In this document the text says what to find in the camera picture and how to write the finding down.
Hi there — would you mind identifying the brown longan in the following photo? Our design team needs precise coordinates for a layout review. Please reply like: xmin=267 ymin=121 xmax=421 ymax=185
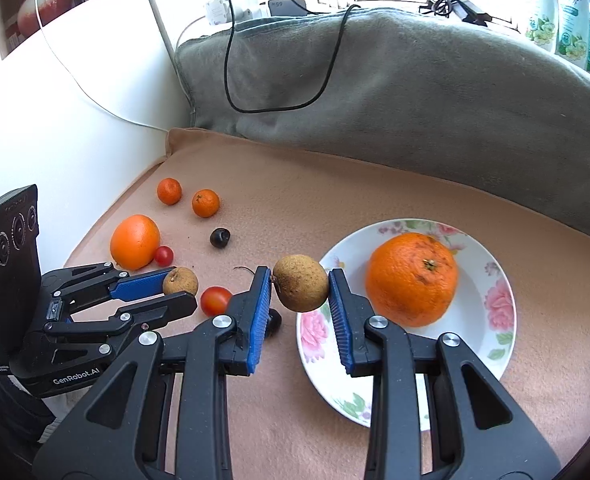
xmin=272 ymin=255 xmax=330 ymax=312
xmin=162 ymin=266 xmax=199 ymax=297

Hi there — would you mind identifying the grey blanket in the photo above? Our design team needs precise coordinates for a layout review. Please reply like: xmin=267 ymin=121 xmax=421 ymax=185
xmin=175 ymin=5 xmax=590 ymax=246

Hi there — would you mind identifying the red floral jar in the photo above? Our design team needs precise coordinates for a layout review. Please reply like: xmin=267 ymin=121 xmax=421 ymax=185
xmin=17 ymin=0 xmax=73 ymax=36

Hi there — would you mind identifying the large rough orange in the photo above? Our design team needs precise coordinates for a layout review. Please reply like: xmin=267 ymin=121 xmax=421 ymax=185
xmin=365 ymin=232 xmax=460 ymax=328

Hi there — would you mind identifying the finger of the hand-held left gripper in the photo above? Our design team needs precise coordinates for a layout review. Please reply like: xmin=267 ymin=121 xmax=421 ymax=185
xmin=42 ymin=262 xmax=176 ymax=311
xmin=45 ymin=292 xmax=198 ymax=356

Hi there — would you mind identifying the small mandarin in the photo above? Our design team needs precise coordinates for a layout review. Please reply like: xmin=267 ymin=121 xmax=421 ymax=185
xmin=192 ymin=189 xmax=220 ymax=219
xmin=156 ymin=178 xmax=183 ymax=206

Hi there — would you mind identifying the smooth orange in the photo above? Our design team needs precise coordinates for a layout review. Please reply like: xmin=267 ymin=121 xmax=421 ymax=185
xmin=110 ymin=214 xmax=162 ymax=271

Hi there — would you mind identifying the dark power adapter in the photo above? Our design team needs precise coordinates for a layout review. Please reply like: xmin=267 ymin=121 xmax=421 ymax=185
xmin=267 ymin=0 xmax=308 ymax=18

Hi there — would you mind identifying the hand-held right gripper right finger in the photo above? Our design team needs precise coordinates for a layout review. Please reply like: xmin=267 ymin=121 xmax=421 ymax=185
xmin=327 ymin=268 xmax=562 ymax=480

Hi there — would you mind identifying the white floral plate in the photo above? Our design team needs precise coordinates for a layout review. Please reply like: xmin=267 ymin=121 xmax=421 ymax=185
xmin=296 ymin=218 xmax=518 ymax=433

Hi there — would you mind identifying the thin white cable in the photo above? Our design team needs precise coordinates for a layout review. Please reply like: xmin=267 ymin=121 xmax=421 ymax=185
xmin=32 ymin=0 xmax=170 ymax=133

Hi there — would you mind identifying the red tomato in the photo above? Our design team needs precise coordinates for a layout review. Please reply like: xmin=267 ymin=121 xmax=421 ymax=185
xmin=200 ymin=286 xmax=234 ymax=317

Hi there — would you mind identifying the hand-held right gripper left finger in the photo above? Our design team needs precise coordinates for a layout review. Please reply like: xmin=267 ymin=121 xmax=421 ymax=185
xmin=32 ymin=266 xmax=276 ymax=480

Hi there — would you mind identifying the white power strip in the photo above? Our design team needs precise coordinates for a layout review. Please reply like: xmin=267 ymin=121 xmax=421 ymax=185
xmin=204 ymin=0 xmax=276 ymax=26

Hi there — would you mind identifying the peach blanket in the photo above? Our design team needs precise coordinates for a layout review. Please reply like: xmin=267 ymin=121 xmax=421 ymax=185
xmin=40 ymin=127 xmax=590 ymax=480

